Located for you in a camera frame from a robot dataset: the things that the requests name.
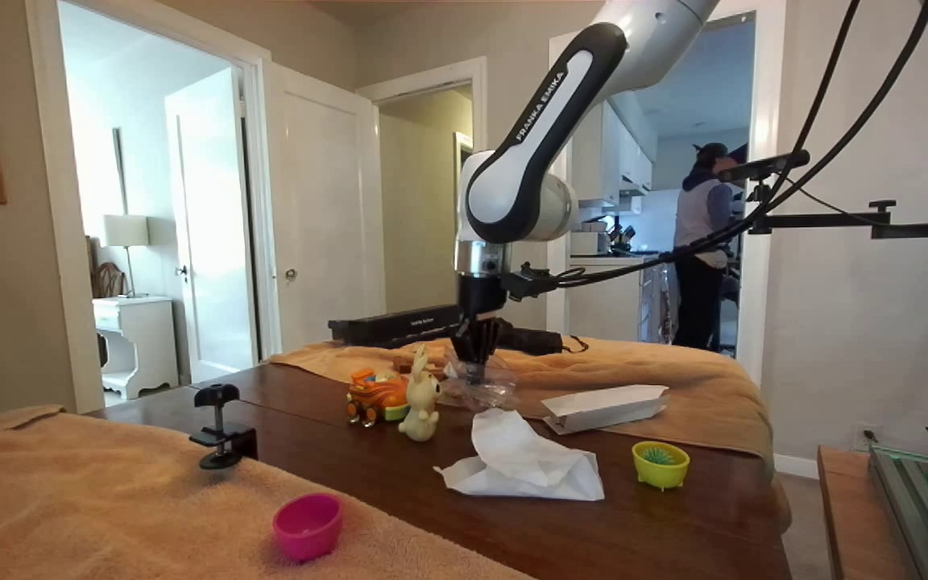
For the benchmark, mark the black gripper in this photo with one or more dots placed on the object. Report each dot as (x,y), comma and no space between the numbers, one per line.
(483,302)

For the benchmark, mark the clear plastic zip bag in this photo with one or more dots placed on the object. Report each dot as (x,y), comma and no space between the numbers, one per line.
(483,387)

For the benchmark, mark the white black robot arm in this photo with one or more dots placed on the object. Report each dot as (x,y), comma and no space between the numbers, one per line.
(541,117)

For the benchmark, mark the long black case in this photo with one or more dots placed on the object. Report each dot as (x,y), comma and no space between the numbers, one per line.
(402,328)

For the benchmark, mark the cream bunny toy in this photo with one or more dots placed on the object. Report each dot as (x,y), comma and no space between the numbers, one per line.
(420,407)

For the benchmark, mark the pile of toy food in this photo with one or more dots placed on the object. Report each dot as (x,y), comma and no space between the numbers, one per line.
(372,393)

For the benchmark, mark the crumpled white tissue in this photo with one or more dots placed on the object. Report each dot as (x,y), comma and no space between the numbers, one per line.
(516,461)

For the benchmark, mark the white kitchen counter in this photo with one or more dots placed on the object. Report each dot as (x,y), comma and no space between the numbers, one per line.
(603,312)

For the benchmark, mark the black coffee maker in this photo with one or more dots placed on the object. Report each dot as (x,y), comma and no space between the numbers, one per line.
(616,235)

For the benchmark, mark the white panel door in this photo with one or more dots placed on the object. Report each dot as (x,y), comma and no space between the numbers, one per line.
(324,213)
(210,213)

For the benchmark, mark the tan towel with label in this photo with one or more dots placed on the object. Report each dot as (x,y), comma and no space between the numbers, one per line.
(677,376)

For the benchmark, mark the yellow-green plastic cup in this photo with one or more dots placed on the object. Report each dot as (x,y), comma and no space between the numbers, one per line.
(662,468)

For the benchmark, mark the person in dark clothes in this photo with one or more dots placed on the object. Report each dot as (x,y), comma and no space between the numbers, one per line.
(701,229)

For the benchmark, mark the pink plastic cup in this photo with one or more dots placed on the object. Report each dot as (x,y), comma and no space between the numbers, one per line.
(307,525)

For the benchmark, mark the black table clamp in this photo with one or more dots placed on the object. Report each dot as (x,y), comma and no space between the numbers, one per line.
(227,444)

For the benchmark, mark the white desk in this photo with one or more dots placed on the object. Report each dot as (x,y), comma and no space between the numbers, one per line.
(143,342)

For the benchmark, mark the white table lamp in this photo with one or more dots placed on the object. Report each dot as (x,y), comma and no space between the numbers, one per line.
(126,229)

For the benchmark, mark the brown wooden stand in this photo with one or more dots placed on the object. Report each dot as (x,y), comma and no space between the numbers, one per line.
(854,518)

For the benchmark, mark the plain tan towel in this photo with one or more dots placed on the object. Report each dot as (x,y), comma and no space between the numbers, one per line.
(80,505)

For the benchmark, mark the grey metal tray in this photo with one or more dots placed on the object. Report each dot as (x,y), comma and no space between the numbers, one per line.
(920,525)

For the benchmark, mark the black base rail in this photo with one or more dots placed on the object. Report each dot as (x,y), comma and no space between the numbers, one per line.
(535,341)

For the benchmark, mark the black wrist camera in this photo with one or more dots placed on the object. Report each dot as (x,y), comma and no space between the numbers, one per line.
(529,280)

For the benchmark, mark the black camera boom stand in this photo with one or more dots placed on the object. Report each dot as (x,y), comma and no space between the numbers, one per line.
(870,225)

